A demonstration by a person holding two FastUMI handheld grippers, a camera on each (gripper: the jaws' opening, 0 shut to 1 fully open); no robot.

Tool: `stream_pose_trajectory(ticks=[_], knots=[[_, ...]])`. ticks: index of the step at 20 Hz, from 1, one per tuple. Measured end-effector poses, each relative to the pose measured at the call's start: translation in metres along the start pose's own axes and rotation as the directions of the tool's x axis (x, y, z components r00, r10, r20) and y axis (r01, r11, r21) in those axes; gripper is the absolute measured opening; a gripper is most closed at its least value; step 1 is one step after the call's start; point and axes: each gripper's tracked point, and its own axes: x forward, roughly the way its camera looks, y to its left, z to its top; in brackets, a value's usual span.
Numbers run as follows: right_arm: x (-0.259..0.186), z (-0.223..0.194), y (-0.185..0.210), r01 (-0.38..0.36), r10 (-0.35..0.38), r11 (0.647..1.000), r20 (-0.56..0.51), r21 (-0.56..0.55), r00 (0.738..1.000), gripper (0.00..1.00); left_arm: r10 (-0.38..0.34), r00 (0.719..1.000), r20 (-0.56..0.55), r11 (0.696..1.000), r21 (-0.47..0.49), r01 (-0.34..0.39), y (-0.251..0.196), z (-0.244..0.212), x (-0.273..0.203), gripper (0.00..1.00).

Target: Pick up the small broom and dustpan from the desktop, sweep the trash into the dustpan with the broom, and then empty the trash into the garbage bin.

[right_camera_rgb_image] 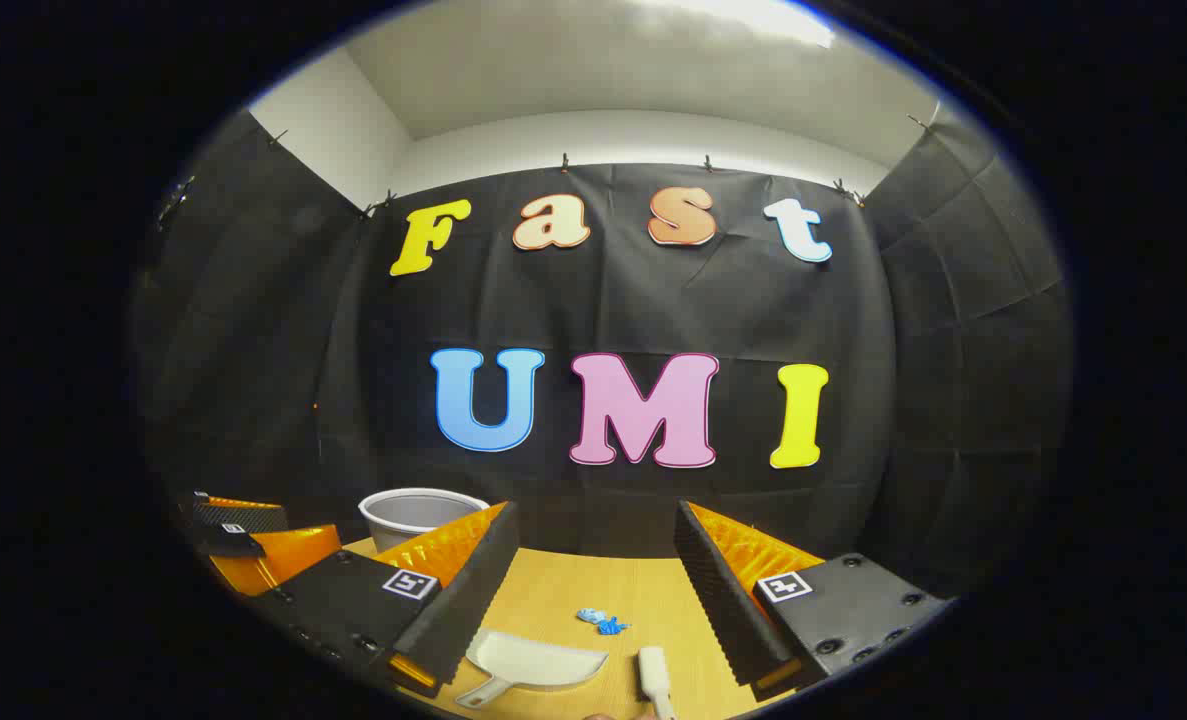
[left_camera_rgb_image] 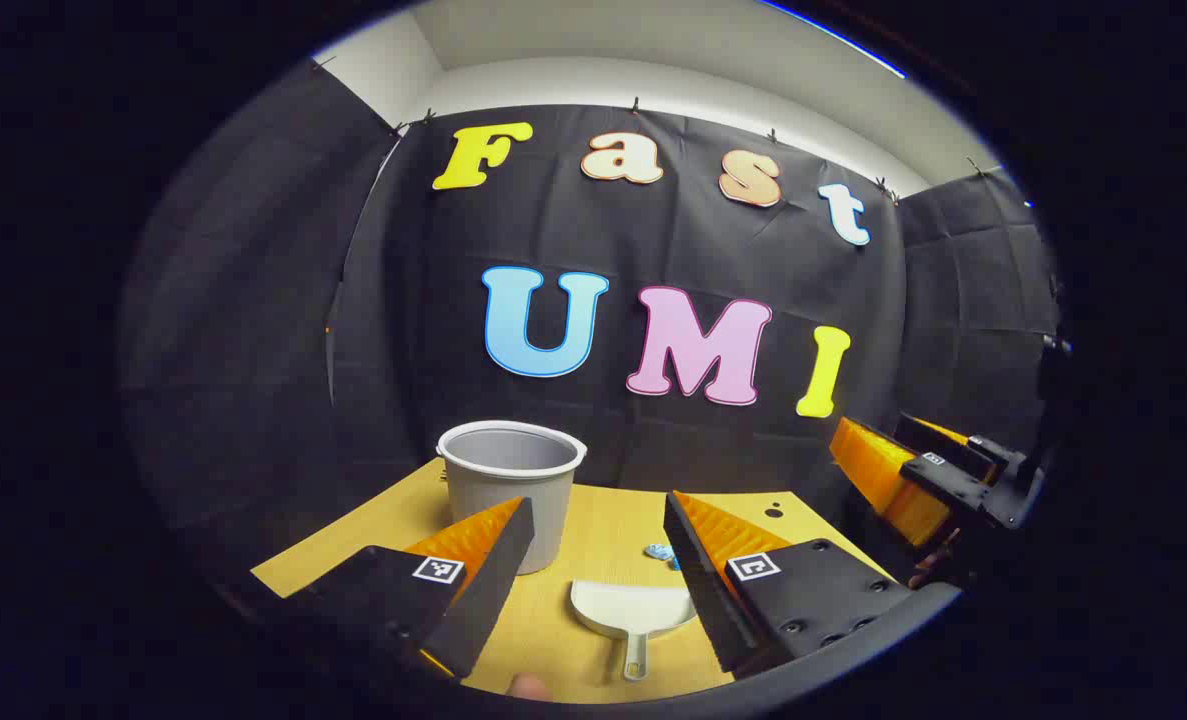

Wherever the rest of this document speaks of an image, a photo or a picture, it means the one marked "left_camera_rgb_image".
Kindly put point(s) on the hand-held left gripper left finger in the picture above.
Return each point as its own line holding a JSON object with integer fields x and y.
{"x": 493, "y": 580}

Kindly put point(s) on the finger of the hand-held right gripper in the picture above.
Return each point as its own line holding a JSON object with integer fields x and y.
{"x": 993, "y": 452}
{"x": 943, "y": 480}

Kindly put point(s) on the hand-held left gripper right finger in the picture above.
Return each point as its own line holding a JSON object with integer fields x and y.
{"x": 698, "y": 590}

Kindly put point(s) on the light blue paper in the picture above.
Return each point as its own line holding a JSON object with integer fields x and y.
{"x": 658, "y": 551}

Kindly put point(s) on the grey plastic dustpan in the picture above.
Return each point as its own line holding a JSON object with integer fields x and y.
{"x": 628, "y": 610}

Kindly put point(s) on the grey plastic garbage bin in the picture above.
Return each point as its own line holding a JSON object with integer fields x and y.
{"x": 498, "y": 500}

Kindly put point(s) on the wooden desktop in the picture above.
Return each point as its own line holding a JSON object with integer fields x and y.
{"x": 603, "y": 540}

